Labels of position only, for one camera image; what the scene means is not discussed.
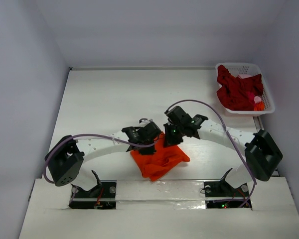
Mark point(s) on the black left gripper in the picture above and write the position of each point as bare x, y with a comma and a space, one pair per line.
148, 151

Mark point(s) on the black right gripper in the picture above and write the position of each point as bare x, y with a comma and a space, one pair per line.
170, 140

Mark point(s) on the orange t-shirt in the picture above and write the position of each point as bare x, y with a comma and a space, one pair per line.
165, 159

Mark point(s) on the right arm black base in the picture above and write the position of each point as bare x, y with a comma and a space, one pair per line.
220, 195

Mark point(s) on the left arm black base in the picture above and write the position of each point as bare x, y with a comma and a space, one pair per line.
105, 199

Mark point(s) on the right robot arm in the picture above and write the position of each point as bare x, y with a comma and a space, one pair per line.
259, 153

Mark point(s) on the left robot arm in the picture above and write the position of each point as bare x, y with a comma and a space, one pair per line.
64, 162

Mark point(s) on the dark red t-shirt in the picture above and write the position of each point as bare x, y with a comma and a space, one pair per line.
231, 94

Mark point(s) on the white plastic laundry basket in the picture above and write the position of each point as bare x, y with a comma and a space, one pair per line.
236, 68

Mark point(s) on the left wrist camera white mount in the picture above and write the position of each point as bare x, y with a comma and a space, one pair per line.
145, 120

